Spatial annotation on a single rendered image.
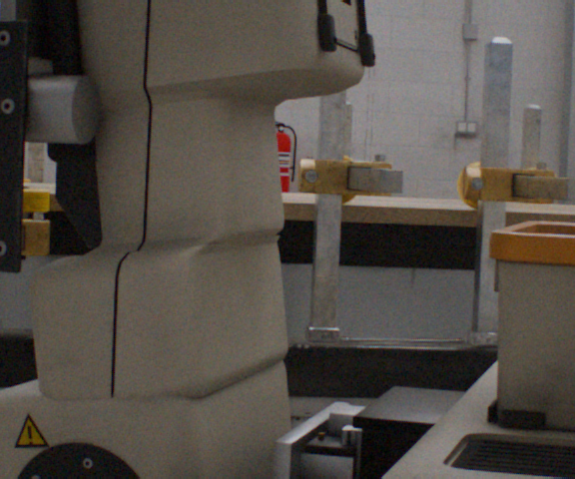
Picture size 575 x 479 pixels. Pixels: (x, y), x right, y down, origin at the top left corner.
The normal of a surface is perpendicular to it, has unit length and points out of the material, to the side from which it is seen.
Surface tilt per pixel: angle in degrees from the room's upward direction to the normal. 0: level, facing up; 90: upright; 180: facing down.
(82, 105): 90
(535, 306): 92
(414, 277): 90
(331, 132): 90
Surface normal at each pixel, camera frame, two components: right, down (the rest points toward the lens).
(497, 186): 0.11, 0.06
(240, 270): 0.96, -0.08
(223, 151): 0.59, -0.04
